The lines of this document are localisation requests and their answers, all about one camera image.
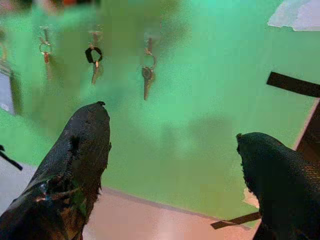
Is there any black tape strip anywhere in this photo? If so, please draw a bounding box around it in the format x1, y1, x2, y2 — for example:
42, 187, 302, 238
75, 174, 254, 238
210, 211, 262, 231
0, 144, 24, 171
266, 71, 320, 99

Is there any brass key on ring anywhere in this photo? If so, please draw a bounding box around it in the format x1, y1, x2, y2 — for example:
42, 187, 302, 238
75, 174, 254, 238
141, 53, 157, 101

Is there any green paper wall sheet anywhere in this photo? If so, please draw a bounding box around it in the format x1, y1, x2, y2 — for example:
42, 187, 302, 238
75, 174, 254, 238
0, 0, 320, 230

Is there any red headed key on ring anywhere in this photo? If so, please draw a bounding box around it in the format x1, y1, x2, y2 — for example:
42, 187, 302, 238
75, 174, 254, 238
38, 41, 55, 81

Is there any white card in clear holder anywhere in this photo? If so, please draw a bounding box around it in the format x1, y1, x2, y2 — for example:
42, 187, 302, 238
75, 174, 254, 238
0, 66, 17, 115

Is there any small metal wall hook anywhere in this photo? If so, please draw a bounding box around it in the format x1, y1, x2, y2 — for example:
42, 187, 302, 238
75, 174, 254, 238
88, 29, 103, 46
39, 26, 51, 42
144, 37, 155, 55

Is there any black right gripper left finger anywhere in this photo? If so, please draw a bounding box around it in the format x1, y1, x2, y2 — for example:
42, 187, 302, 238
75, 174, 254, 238
0, 101, 112, 240

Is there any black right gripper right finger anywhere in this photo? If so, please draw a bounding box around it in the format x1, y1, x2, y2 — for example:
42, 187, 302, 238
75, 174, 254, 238
236, 131, 320, 240

